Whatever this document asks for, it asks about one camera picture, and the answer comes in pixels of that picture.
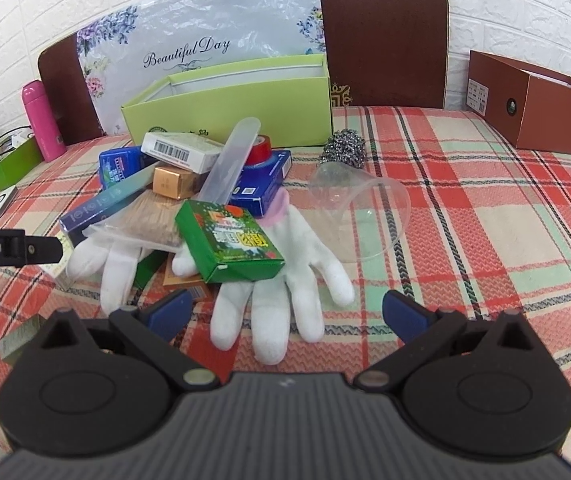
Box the red tape roll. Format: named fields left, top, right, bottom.
left=245, top=134, right=274, bottom=166

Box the plaid cloth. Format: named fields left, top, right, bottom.
left=0, top=105, right=571, bottom=463

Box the white flat device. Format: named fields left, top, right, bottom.
left=0, top=185, right=18, bottom=225

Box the small gold box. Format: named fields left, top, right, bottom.
left=152, top=166, right=201, bottom=200

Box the small clear plastic box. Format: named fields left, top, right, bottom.
left=0, top=314, right=42, bottom=362

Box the light green storage box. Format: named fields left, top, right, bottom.
left=120, top=52, right=335, bottom=148

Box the clear plastic tube case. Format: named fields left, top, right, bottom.
left=198, top=117, right=263, bottom=206

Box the blue box with green print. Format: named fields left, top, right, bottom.
left=98, top=146, right=158, bottom=192

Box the long dark blue box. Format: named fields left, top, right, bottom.
left=59, top=175, right=158, bottom=234

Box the blue box with white trim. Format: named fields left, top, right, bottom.
left=228, top=150, right=293, bottom=219

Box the floral clear plastic bag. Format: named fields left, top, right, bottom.
left=76, top=0, right=327, bottom=136

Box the orange flat box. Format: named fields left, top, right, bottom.
left=162, top=260, right=211, bottom=302

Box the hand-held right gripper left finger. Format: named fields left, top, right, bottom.
left=12, top=290, right=220, bottom=392

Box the white box with barcode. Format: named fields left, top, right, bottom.
left=141, top=132, right=226, bottom=174

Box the brown wooden headboard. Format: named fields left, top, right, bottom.
left=38, top=0, right=451, bottom=146

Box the white glove with pink cuff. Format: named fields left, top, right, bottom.
left=172, top=194, right=356, bottom=365

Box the bag of toothpicks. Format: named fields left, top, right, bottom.
left=85, top=192, right=188, bottom=252

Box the clear plastic cup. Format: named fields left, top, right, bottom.
left=309, top=162, right=412, bottom=263

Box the small green open box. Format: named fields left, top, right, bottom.
left=0, top=135, right=44, bottom=193

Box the brown shoe box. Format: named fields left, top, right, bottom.
left=467, top=50, right=571, bottom=162

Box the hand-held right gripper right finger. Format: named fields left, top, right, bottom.
left=353, top=290, right=551, bottom=392

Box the steel wool scrubber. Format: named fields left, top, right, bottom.
left=321, top=129, right=367, bottom=171

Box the small green printed box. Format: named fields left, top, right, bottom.
left=174, top=200, right=286, bottom=284

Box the pink thermos bottle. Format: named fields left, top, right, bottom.
left=21, top=80, right=67, bottom=162

